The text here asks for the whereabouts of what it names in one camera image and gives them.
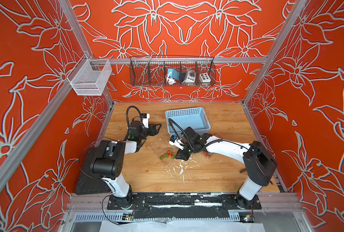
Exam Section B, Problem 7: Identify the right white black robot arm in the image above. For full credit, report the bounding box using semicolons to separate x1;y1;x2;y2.
145;128;247;193

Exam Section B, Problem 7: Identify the blue white device in basket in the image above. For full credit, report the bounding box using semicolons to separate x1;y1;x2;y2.
166;68;180;85

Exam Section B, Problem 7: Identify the black wire wall basket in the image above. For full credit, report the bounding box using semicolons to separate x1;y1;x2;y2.
129;55;216;87

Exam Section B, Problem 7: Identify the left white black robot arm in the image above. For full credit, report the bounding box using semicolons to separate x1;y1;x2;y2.
87;105;161;209

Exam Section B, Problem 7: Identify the black tool case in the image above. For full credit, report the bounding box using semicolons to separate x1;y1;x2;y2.
74;148;111;195

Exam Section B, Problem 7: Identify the white grey round device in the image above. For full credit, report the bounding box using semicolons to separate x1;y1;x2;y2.
181;69;196;85

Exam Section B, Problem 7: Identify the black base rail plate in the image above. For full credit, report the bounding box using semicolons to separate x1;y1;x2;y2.
107;192;262;222

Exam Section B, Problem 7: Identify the light blue perforated plastic basket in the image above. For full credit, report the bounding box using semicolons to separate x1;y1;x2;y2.
165;107;211;135

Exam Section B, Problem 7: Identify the clear acrylic wall box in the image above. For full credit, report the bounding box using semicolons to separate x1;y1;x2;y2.
67;60;112;96

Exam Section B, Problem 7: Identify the white button box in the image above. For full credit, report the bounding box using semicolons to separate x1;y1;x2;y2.
199;72;211;86

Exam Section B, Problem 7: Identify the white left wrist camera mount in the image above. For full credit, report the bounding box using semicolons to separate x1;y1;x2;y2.
141;113;150;128

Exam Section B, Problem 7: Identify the clear plastic clamshell container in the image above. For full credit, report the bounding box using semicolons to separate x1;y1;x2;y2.
200;151;213;160

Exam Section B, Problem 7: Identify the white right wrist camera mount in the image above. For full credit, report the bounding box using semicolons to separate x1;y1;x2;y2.
169;135;184;150

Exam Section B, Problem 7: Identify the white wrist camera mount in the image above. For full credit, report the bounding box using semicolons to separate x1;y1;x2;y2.
141;113;150;128
169;135;184;150

